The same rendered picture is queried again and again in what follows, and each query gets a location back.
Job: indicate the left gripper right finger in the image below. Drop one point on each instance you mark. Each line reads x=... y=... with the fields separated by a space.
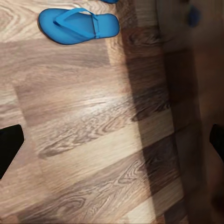
x=216 y=138

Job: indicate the bed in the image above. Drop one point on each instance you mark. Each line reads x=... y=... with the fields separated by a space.
x=192 y=36

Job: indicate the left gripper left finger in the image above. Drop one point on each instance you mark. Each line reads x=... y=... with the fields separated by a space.
x=11 y=140

